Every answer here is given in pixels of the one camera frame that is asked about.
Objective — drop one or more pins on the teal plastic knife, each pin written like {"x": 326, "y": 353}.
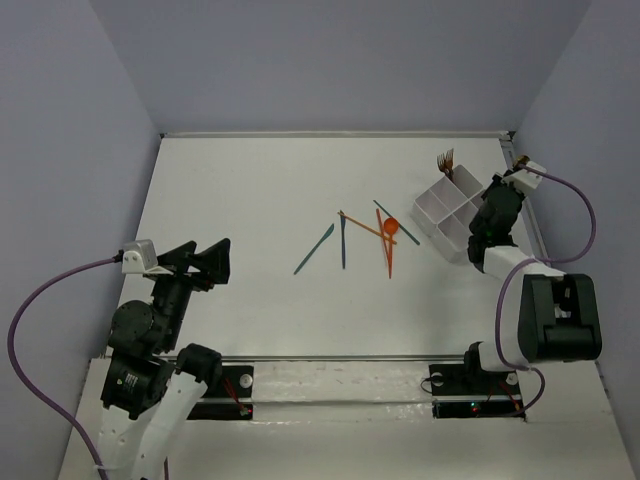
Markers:
{"x": 313, "y": 250}

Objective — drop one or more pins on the aluminium table rail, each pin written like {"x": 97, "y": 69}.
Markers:
{"x": 347, "y": 358}

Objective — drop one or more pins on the red orange chopstick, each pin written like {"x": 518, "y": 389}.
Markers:
{"x": 384, "y": 241}

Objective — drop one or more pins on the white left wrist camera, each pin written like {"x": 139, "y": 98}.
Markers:
{"x": 138, "y": 257}

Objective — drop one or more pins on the white divided utensil container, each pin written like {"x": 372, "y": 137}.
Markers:
{"x": 444, "y": 211}

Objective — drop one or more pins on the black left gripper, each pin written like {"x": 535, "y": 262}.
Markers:
{"x": 188, "y": 271}

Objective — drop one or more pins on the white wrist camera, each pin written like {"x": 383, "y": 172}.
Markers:
{"x": 138, "y": 257}
{"x": 525, "y": 176}

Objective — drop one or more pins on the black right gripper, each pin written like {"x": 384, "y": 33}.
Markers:
{"x": 499, "y": 183}

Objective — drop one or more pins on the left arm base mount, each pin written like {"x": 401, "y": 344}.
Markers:
{"x": 230, "y": 399}

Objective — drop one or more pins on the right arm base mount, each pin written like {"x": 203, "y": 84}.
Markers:
{"x": 460, "y": 394}

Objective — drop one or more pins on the dark blue plastic knife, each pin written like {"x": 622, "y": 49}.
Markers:
{"x": 343, "y": 238}

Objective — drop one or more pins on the orange plastic spoon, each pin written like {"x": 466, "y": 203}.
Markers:
{"x": 391, "y": 227}

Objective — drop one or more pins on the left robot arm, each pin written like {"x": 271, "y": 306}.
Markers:
{"x": 147, "y": 399}

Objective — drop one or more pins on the copper fork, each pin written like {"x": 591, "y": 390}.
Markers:
{"x": 445, "y": 163}

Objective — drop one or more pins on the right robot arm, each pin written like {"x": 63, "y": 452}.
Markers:
{"x": 542, "y": 314}

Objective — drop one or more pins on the orange yellow chopstick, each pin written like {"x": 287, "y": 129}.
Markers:
{"x": 378, "y": 232}

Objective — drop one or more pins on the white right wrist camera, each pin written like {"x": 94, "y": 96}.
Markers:
{"x": 525, "y": 176}

